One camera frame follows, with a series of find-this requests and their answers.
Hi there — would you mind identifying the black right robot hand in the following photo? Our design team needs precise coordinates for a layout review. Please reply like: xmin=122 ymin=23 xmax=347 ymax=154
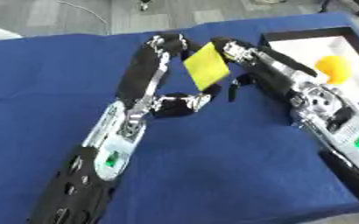
xmin=210 ymin=37 xmax=320 ymax=103

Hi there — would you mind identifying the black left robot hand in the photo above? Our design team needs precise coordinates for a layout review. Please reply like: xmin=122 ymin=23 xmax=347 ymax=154
xmin=115 ymin=33 xmax=224 ymax=119

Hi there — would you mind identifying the yellow square block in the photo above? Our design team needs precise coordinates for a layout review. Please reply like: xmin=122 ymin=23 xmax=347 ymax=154
xmin=182 ymin=42 xmax=232 ymax=92

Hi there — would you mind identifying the black box with white inside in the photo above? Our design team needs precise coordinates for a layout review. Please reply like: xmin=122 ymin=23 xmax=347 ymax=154
xmin=257 ymin=26 xmax=359 ymax=109

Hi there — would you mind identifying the yellow rounded toy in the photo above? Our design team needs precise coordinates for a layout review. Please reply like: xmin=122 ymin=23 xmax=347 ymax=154
xmin=313 ymin=55 xmax=353 ymax=85

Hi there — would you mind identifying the white cable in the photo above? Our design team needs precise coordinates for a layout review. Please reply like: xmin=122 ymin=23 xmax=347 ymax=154
xmin=53 ymin=0 xmax=112 ymax=36

